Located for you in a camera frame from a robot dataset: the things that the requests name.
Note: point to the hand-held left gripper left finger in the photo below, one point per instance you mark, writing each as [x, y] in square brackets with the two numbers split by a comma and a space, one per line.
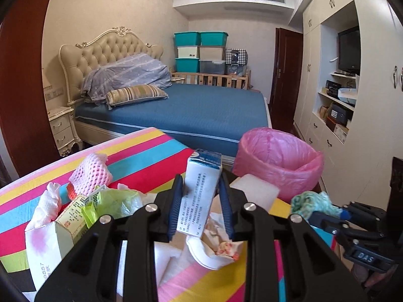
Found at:
[174, 207]

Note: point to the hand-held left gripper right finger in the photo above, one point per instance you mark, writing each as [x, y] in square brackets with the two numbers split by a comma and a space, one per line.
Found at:
[225, 207]

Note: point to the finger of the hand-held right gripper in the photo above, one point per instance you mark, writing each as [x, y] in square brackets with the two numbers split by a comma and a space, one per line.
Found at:
[324, 223]
[362, 214]

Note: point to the teal cloth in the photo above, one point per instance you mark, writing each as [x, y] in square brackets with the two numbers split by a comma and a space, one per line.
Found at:
[311, 203]

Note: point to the white blue carton box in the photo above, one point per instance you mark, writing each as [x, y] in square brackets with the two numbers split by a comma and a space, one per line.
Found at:
[198, 195]

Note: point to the green plastic bag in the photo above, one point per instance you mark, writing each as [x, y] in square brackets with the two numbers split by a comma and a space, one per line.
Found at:
[116, 203]

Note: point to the pink bagged trash bin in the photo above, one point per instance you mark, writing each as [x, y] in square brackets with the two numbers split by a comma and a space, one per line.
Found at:
[277, 160]

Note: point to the person's right hand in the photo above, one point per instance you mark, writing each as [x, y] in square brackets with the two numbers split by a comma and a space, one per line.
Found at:
[368, 281]

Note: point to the white foam block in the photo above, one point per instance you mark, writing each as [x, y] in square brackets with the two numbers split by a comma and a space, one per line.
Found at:
[255, 190]

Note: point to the crumpled white food wrapper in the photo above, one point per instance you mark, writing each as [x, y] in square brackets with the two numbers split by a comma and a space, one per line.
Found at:
[214, 251]

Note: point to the colourful striped tablecloth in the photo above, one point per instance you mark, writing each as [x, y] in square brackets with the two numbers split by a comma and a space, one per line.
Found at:
[135, 160]

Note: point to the pink foam fruit net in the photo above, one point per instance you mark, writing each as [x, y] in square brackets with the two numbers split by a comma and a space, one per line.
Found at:
[89, 171]

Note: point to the bed with blue sheet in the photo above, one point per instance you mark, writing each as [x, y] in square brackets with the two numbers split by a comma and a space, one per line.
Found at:
[201, 110]

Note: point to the yellow white medicine box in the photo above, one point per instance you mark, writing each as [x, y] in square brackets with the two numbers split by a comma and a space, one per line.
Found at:
[74, 220]

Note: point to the dark grey safe box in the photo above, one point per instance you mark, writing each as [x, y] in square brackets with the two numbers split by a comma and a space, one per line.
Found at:
[341, 113]

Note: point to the striped pillow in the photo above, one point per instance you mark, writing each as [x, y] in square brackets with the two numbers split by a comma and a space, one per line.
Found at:
[135, 96]

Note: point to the white shelf tray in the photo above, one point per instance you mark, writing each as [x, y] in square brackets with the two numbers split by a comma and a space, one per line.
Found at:
[348, 96]

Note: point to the large crumpled white tissue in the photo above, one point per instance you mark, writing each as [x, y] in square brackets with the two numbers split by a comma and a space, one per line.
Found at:
[45, 204]

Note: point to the black shelf box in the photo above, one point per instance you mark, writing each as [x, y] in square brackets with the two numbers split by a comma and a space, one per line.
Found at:
[333, 88]

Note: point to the white pink cardboard box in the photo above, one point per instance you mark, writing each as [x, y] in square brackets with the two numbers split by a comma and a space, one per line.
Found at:
[47, 251]

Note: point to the cream carved nightstand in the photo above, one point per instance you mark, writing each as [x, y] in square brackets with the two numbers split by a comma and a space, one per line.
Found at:
[63, 129]

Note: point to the dark packaged bag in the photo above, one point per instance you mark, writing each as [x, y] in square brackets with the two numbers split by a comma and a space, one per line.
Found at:
[236, 69]

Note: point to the clear storage box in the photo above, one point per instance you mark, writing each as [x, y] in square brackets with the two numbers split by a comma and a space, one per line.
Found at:
[212, 67]

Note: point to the teal storage box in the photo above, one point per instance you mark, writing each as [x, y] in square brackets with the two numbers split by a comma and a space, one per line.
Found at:
[213, 38]
[187, 39]
[187, 65]

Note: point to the grey blue folded duvet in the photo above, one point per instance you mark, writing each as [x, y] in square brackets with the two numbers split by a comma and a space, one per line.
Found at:
[129, 72]

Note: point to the dark wooden door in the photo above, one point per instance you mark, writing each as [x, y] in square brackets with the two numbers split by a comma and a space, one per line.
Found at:
[286, 75]

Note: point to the checkered storage bag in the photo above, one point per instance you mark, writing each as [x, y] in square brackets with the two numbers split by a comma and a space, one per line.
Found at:
[236, 56]

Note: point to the beige storage box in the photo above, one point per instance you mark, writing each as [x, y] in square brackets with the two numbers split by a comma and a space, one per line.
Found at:
[212, 53]

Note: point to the white storage box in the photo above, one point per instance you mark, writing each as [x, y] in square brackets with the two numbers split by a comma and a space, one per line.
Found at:
[188, 52]

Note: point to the black television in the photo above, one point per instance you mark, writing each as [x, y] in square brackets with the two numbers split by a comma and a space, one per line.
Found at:
[349, 50]

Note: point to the beige tufted headboard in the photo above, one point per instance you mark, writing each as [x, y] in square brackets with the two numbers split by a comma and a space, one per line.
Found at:
[100, 50]

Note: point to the white built-in wardrobe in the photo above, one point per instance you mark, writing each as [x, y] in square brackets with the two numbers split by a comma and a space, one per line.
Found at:
[311, 37]

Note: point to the wooden crib rail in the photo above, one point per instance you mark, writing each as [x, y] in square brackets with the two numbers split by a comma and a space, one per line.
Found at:
[214, 80]

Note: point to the wall switch panel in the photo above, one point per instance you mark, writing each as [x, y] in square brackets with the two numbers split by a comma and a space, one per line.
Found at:
[54, 93]

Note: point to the red wooden door frame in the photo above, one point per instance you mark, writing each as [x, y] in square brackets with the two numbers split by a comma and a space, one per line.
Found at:
[22, 69]

